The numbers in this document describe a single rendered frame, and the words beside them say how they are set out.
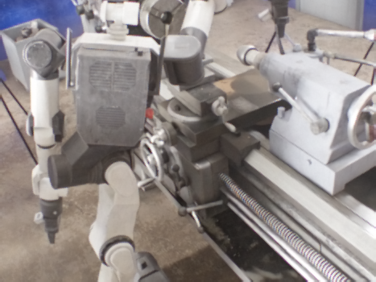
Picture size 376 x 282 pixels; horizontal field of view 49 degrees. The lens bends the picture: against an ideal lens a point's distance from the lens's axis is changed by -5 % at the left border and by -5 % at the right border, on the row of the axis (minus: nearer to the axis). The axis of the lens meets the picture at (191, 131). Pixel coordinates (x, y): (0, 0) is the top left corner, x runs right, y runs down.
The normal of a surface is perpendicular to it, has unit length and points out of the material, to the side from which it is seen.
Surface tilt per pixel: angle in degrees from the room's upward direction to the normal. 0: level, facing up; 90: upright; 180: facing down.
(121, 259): 90
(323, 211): 36
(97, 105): 99
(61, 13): 90
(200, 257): 0
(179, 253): 0
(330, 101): 82
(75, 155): 30
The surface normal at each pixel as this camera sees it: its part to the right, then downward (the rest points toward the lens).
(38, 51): 0.11, 0.43
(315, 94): -0.86, 0.23
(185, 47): -0.11, -0.46
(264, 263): -0.11, -0.84
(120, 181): 0.50, 0.42
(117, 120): 0.07, 0.65
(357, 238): -0.59, -0.48
